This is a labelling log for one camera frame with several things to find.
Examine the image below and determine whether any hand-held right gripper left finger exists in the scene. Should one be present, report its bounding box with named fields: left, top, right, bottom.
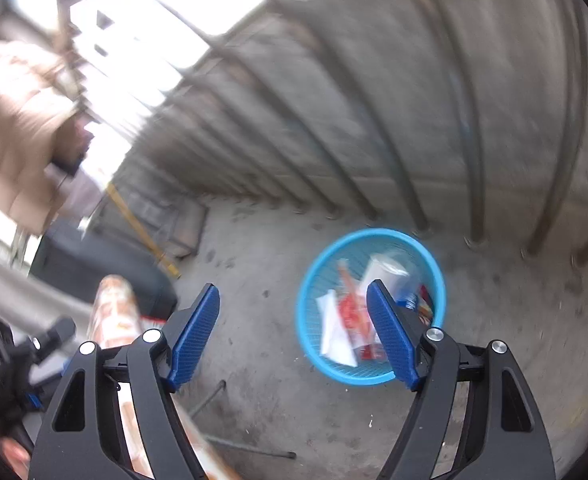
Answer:
left=26, top=283, right=221, bottom=480

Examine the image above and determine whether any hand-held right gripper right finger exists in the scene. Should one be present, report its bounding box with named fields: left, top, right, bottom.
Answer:
left=366, top=280, right=557, bottom=480

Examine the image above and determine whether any shiny red wrapper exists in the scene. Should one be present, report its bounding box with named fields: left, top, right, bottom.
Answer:
left=338, top=292, right=375, bottom=346

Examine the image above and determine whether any white box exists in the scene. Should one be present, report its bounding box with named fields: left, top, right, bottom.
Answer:
left=316, top=289, right=359, bottom=367

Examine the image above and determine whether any clear plastic cup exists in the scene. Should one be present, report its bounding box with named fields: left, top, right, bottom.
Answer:
left=364, top=249, right=422, bottom=301

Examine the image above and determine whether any clear red-dotted plastic bag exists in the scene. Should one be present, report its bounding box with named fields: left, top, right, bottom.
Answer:
left=338, top=259, right=369, bottom=306

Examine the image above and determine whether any blue plastic mesh basket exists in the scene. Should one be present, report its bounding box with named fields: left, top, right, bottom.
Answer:
left=295, top=228, right=447, bottom=387

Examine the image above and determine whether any person's left hand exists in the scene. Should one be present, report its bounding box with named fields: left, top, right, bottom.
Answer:
left=0, top=437, right=32, bottom=478

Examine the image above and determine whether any leaf-patterned tablecloth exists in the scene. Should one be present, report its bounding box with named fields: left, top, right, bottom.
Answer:
left=88, top=274, right=245, bottom=480

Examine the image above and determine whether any yellow stick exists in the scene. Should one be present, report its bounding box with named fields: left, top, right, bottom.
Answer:
left=106, top=182, right=182, bottom=278

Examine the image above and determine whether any dark grey cabinet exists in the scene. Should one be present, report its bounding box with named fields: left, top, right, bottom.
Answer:
left=29, top=220, right=179, bottom=318

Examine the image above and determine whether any metal balcony railing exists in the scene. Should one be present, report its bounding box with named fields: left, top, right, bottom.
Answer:
left=39, top=0, right=588, bottom=266

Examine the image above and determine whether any beige padded jacket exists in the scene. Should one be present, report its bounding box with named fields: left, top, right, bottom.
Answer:
left=0, top=42, right=87, bottom=233

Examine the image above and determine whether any metal table frame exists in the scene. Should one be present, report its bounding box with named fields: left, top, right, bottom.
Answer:
left=189, top=381, right=297, bottom=461

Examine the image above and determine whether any grey window screen frame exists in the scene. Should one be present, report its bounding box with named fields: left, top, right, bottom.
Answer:
left=134, top=195, right=209, bottom=261

